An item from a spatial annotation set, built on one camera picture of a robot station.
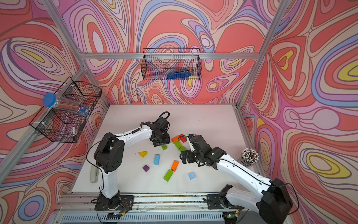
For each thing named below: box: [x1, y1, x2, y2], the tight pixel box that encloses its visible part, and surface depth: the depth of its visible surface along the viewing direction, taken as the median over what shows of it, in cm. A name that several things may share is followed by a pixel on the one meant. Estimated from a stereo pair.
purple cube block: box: [142, 164, 150, 173], surface depth 86 cm
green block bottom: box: [163, 169, 174, 182], surface depth 84 cm
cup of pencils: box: [240, 147, 260, 167], surface depth 73 cm
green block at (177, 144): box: [174, 140, 182, 150], surface depth 98 cm
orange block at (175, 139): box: [171, 135, 180, 144], surface depth 98 cm
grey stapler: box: [89, 165, 100, 184], surface depth 82 cm
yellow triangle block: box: [137, 151, 148, 159], surface depth 93 cm
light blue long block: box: [153, 154, 160, 166], surface depth 91 cm
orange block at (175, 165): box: [171, 160, 179, 172], surface depth 87 cm
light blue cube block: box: [188, 171, 196, 180], surface depth 83 cm
